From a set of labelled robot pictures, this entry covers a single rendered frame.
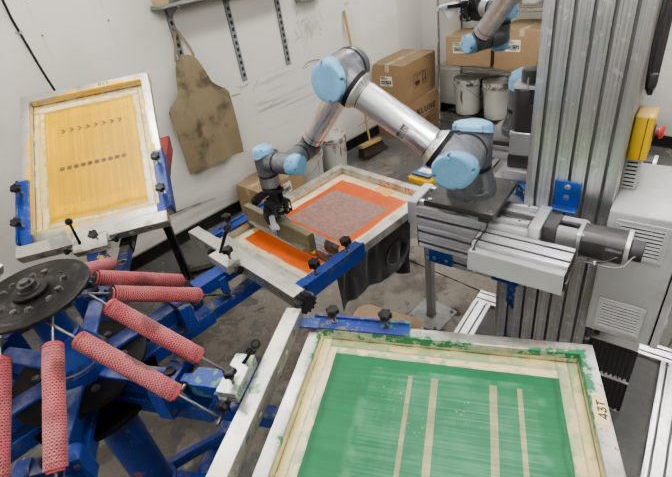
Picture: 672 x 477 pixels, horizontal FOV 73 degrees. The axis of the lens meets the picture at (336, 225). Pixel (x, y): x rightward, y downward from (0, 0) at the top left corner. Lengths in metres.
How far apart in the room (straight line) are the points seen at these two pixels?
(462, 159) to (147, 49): 2.77
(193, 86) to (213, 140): 0.44
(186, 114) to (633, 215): 3.02
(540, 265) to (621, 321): 0.46
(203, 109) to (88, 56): 0.85
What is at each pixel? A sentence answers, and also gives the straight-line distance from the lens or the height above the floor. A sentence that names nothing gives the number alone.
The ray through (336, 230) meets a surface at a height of 0.96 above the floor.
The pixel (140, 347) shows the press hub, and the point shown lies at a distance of 1.59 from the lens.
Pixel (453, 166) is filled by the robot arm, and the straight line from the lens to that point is 1.24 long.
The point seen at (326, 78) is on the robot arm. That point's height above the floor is 1.67.
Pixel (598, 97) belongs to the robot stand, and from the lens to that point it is 1.43.
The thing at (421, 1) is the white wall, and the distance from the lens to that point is 5.65.
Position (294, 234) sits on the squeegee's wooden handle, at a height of 1.08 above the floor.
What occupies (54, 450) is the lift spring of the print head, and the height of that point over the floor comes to 1.13.
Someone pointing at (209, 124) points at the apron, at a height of 0.86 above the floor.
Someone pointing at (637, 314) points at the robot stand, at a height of 0.88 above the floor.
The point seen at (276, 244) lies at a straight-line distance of 1.90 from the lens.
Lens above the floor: 2.00
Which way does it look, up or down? 33 degrees down
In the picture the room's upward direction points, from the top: 10 degrees counter-clockwise
